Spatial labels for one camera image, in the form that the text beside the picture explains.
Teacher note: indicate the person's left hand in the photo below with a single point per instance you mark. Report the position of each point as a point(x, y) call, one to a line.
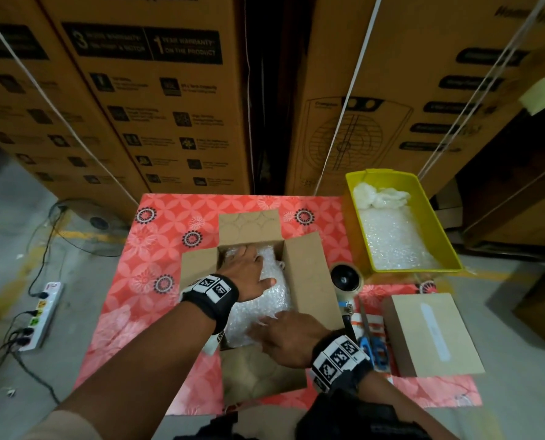
point(245, 270)

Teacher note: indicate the person's right hand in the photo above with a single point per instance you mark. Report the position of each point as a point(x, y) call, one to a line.
point(295, 339)

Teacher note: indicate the bubble wrap sheet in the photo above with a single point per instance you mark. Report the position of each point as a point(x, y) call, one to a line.
point(263, 311)

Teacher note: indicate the small cardboard box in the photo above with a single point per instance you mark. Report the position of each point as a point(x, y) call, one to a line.
point(309, 279)

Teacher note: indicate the tape dispenser with tape roll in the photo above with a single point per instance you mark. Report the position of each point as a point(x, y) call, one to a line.
point(348, 281)

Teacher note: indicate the bubble wrap bundle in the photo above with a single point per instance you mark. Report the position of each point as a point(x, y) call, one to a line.
point(396, 238)

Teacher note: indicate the person's left forearm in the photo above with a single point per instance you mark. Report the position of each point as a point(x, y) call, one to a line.
point(126, 380)

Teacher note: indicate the person's right forearm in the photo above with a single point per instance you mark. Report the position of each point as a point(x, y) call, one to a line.
point(406, 412)

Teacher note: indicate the person's dark clothing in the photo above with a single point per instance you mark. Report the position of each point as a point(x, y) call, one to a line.
point(327, 421)

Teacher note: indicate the flat brown cardboard box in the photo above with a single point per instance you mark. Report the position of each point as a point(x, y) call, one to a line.
point(433, 334)

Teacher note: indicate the stack of Crompton cartons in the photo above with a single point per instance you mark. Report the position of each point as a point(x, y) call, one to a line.
point(153, 105)

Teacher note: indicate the black wristband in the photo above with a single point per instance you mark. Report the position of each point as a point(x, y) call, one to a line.
point(210, 298)
point(341, 360)

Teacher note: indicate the packaged blue scissors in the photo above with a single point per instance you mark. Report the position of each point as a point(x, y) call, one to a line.
point(373, 348)

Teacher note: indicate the yellow plastic bin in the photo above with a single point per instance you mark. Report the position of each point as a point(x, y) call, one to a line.
point(355, 224)

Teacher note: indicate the orange floral tablecloth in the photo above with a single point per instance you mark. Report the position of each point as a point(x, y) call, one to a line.
point(126, 307)

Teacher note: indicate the white power strip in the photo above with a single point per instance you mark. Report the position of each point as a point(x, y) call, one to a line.
point(41, 316)

